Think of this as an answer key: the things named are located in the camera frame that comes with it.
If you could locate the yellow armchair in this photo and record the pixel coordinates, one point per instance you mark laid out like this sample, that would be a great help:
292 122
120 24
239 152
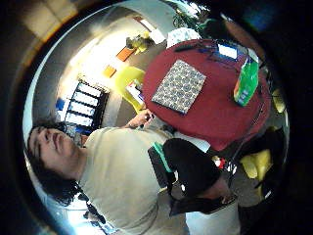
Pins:
257 164

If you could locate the green snack packet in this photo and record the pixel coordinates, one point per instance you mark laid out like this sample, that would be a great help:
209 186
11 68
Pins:
246 81

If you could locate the the person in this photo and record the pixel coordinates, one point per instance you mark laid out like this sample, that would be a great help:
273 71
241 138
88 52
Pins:
120 169

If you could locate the white container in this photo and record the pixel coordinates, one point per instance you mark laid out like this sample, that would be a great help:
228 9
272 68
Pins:
212 222

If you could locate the orange wall panel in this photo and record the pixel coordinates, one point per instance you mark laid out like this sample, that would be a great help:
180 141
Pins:
125 54
109 71

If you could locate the white patterned chair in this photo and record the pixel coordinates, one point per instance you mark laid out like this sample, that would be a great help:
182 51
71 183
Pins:
182 35

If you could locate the green potted plant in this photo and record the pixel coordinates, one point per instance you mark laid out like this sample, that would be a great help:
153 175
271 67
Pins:
186 18

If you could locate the black flat case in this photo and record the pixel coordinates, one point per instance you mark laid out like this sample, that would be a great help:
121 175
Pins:
184 48

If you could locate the papers with white cover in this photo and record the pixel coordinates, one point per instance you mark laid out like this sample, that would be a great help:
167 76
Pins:
135 91

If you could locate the red and white small object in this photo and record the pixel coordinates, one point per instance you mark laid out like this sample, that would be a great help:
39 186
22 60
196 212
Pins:
221 162

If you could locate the laptop with bright screen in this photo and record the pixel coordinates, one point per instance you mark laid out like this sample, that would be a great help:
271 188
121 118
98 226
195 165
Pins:
227 51

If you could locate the yellow green soft toy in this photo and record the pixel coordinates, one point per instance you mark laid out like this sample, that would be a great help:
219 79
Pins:
140 42

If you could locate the yellow plastic chair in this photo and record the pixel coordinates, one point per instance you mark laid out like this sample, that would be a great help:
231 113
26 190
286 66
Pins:
128 81

